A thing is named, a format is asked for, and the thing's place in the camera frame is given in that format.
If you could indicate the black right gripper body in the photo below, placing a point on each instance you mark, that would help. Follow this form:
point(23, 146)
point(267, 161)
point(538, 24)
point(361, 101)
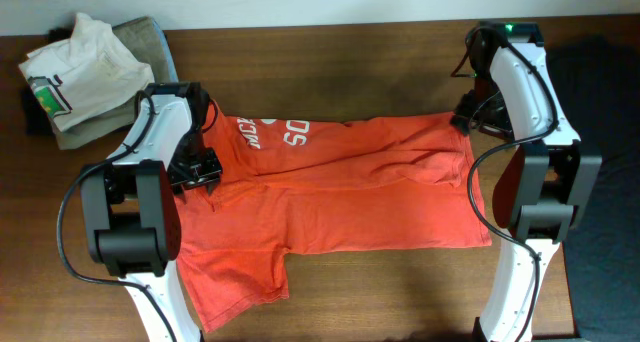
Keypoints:
point(484, 106)

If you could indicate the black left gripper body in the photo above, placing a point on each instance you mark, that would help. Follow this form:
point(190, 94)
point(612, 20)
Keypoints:
point(196, 163)

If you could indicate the red orange t-shirt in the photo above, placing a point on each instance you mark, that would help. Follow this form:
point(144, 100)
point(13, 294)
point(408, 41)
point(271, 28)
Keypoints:
point(310, 187)

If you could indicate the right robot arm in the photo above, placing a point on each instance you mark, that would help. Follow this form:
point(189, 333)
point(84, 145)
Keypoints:
point(544, 190)

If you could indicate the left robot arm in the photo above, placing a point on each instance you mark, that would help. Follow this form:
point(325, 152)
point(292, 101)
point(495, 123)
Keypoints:
point(132, 224)

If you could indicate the light blue folded garment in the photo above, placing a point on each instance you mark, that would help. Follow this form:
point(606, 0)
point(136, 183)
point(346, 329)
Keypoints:
point(166, 66)

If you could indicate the dark navy garment pile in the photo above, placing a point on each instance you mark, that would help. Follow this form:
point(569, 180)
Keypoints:
point(597, 83)

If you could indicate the black folded garment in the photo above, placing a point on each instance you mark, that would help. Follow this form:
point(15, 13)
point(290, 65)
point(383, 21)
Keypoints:
point(37, 123)

